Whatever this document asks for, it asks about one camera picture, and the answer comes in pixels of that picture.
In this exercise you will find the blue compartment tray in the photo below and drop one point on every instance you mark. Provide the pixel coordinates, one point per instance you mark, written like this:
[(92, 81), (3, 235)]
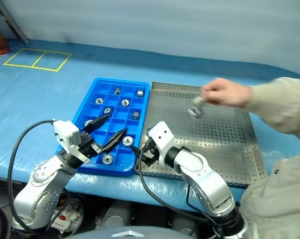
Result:
[(120, 122)]

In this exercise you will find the person's bare hand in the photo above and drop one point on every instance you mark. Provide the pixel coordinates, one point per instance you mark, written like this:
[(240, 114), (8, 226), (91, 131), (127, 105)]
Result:
[(224, 92)]

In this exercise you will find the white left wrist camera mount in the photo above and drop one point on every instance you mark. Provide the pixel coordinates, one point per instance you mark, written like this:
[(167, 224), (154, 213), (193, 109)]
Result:
[(65, 134)]

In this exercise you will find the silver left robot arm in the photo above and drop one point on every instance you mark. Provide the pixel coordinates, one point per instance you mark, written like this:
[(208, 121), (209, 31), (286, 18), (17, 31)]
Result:
[(47, 171)]

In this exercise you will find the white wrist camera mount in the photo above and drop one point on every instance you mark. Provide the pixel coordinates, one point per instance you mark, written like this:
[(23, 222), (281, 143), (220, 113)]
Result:
[(162, 134), (65, 134)]

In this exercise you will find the person's beige sleeved forearm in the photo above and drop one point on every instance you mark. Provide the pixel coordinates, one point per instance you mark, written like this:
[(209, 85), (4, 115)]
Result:
[(277, 104)]

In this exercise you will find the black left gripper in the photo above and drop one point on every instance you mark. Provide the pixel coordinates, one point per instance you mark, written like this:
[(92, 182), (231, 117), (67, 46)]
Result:
[(86, 144)]

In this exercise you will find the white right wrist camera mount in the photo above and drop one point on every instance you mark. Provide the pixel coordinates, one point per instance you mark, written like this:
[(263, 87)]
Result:
[(162, 134)]

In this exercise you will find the silver metal roller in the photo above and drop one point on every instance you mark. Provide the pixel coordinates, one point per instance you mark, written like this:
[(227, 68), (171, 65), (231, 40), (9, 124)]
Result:
[(140, 93), (99, 101), (136, 115), (88, 123), (107, 158), (125, 102), (117, 91), (127, 140), (107, 110), (198, 100), (194, 112)]

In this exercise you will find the white printed package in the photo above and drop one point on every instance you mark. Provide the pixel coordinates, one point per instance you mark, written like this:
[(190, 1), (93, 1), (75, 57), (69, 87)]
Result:
[(62, 220)]

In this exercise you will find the grey metal frame bar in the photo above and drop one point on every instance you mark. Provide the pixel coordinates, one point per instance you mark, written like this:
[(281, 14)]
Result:
[(13, 23)]

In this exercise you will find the grey cylinder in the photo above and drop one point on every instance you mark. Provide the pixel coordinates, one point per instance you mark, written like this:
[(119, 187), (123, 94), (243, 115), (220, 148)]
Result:
[(182, 222), (117, 216)]

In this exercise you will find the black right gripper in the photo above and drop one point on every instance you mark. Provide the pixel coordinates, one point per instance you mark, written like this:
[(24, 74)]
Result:
[(151, 152)]

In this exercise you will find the person's beige jacket torso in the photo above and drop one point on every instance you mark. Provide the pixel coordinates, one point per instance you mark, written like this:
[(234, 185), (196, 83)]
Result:
[(277, 199)]

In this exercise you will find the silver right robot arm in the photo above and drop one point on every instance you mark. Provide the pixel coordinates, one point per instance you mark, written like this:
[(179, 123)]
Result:
[(204, 179)]

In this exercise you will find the yellow tape rectangle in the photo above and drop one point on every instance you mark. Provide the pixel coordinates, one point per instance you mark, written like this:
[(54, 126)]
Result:
[(44, 51)]

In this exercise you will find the perforated steel tray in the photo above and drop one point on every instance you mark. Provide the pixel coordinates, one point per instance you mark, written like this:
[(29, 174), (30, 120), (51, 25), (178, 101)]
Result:
[(214, 144)]

